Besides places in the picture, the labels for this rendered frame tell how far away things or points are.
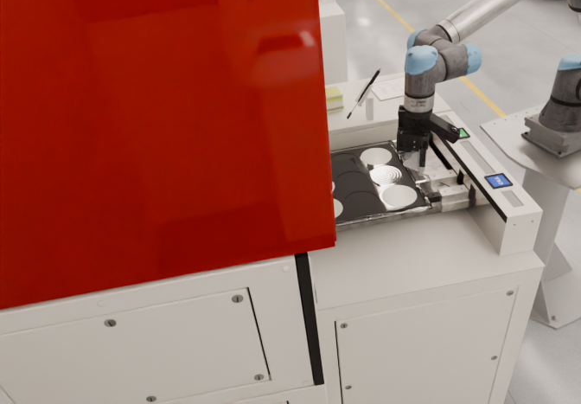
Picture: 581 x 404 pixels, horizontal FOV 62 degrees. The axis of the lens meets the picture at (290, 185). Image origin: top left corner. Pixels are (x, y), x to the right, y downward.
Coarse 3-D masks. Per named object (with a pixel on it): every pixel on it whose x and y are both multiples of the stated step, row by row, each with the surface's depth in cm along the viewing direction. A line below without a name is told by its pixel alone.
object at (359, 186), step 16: (384, 144) 164; (336, 160) 160; (352, 160) 159; (336, 176) 153; (352, 176) 152; (368, 176) 151; (384, 176) 150; (400, 176) 149; (336, 192) 146; (352, 192) 146; (368, 192) 145; (416, 192) 142; (352, 208) 140; (368, 208) 139; (384, 208) 138; (400, 208) 137
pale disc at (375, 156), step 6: (372, 150) 163; (378, 150) 162; (384, 150) 162; (366, 156) 160; (372, 156) 160; (378, 156) 159; (384, 156) 159; (390, 156) 159; (366, 162) 157; (372, 162) 157; (378, 162) 157; (384, 162) 156
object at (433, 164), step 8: (432, 152) 161; (432, 160) 157; (432, 168) 154; (440, 168) 154; (424, 176) 151; (456, 184) 146; (464, 200) 140; (440, 208) 142; (448, 208) 141; (456, 208) 141
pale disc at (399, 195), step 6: (396, 186) 146; (402, 186) 145; (384, 192) 144; (390, 192) 144; (396, 192) 143; (402, 192) 143; (408, 192) 143; (414, 192) 142; (384, 198) 142; (390, 198) 141; (396, 198) 141; (402, 198) 141; (408, 198) 140; (414, 198) 140; (390, 204) 139; (396, 204) 139; (402, 204) 138; (408, 204) 138
